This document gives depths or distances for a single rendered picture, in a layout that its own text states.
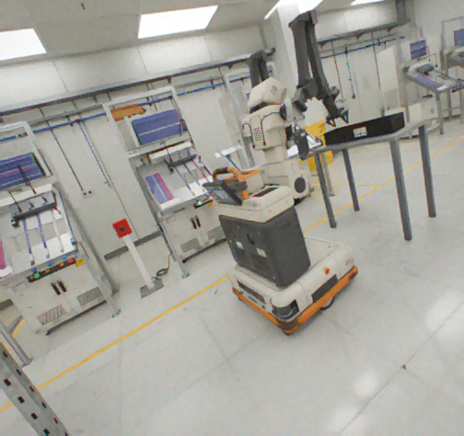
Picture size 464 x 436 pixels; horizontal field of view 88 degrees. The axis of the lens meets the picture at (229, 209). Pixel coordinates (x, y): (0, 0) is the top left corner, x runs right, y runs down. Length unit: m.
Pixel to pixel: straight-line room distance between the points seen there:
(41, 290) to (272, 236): 2.27
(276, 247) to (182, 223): 1.64
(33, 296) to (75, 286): 0.33
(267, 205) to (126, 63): 3.84
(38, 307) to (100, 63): 3.41
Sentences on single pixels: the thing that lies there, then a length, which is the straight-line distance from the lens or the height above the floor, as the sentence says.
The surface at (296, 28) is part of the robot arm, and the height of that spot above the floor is 1.56.
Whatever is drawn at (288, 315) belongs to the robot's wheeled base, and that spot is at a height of 0.16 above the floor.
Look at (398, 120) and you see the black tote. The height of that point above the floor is 0.86.
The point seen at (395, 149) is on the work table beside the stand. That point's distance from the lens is 2.02.
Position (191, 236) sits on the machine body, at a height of 0.26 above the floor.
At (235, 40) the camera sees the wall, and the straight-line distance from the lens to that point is 5.44.
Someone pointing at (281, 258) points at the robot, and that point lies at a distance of 1.33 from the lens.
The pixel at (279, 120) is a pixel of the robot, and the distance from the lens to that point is 1.49.
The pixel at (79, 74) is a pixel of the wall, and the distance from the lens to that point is 4.58.
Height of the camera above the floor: 1.13
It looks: 15 degrees down
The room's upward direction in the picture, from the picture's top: 20 degrees counter-clockwise
